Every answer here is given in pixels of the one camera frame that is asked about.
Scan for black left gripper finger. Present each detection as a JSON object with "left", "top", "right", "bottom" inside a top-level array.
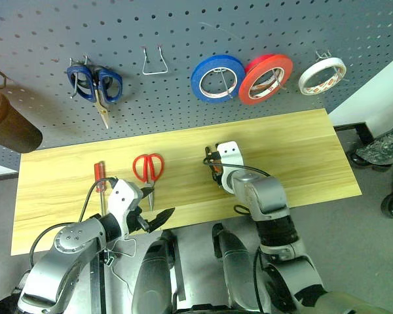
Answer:
[
  {"left": 150, "top": 207, "right": 176, "bottom": 232},
  {"left": 140, "top": 184, "right": 155, "bottom": 206}
]

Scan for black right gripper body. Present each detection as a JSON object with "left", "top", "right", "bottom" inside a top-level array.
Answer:
[{"left": 210, "top": 143, "right": 224, "bottom": 189}]

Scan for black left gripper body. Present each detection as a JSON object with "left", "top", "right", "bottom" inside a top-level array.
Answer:
[{"left": 126, "top": 206, "right": 155, "bottom": 234}]

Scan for blue tape roll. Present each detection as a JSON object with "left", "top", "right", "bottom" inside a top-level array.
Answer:
[{"left": 190, "top": 54, "right": 246, "bottom": 105}]

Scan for silver blue tape hook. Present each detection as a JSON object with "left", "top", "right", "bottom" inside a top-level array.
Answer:
[{"left": 212, "top": 67, "right": 235, "bottom": 99}]

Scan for red tape roll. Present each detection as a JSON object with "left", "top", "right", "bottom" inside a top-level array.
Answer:
[{"left": 238, "top": 53, "right": 294, "bottom": 105}]

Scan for silver red tape hook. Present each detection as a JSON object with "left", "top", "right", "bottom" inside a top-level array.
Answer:
[{"left": 270, "top": 67, "right": 288, "bottom": 92}]

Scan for white tape roll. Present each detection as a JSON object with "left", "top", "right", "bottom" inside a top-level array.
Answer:
[{"left": 297, "top": 57, "right": 347, "bottom": 96}]

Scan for grey perforated pegboard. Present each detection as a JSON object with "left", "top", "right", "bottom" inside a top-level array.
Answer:
[{"left": 0, "top": 0, "right": 393, "bottom": 164}]

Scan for brown packing tape roll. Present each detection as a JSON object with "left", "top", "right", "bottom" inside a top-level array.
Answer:
[{"left": 0, "top": 84, "right": 43, "bottom": 154}]

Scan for silver white tape hook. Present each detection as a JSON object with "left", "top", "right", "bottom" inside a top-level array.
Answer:
[{"left": 315, "top": 48, "right": 349, "bottom": 83}]

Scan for brown tape peg hook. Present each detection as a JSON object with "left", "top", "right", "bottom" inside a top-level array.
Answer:
[{"left": 0, "top": 68, "right": 15, "bottom": 90}]

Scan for black metal bar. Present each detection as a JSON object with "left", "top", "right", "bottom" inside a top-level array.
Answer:
[{"left": 89, "top": 251, "right": 107, "bottom": 314}]

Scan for silver scissors peg hook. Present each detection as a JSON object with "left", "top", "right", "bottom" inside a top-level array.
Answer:
[{"left": 68, "top": 55, "right": 90, "bottom": 99}]

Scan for white side table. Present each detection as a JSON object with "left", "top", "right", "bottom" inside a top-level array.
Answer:
[{"left": 326, "top": 48, "right": 393, "bottom": 145}]

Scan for camouflage wheeled chair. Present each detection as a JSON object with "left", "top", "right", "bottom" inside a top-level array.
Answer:
[{"left": 346, "top": 116, "right": 393, "bottom": 171}]

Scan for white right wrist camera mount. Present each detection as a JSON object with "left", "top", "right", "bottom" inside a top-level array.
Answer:
[{"left": 215, "top": 141, "right": 244, "bottom": 194}]

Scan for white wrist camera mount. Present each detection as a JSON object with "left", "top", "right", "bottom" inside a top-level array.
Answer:
[
  {"left": 107, "top": 178, "right": 144, "bottom": 236},
  {"left": 215, "top": 141, "right": 244, "bottom": 194}
]

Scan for red handled scissors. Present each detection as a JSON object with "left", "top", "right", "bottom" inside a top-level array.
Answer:
[{"left": 132, "top": 152, "right": 165, "bottom": 212}]

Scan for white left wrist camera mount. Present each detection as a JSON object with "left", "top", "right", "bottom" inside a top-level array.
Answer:
[{"left": 107, "top": 178, "right": 144, "bottom": 236}]

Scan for thin white wire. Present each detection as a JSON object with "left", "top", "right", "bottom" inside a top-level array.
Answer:
[{"left": 108, "top": 236, "right": 139, "bottom": 297}]

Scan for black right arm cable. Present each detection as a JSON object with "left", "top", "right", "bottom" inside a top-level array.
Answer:
[{"left": 221, "top": 163, "right": 273, "bottom": 179}]

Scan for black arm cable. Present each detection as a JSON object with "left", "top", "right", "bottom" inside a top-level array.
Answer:
[
  {"left": 221, "top": 163, "right": 273, "bottom": 179},
  {"left": 28, "top": 177, "right": 117, "bottom": 266}
]

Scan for red handled screwdriver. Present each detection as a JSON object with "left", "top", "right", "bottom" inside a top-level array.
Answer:
[{"left": 94, "top": 161, "right": 106, "bottom": 217}]

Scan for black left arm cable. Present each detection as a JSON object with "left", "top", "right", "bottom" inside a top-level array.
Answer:
[{"left": 28, "top": 177, "right": 117, "bottom": 266}]

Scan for empty silver wire hook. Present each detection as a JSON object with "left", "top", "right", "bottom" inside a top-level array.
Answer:
[{"left": 141, "top": 45, "right": 169, "bottom": 76}]

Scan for blue handled scissors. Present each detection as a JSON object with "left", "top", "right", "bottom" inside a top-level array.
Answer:
[{"left": 66, "top": 62, "right": 123, "bottom": 130}]

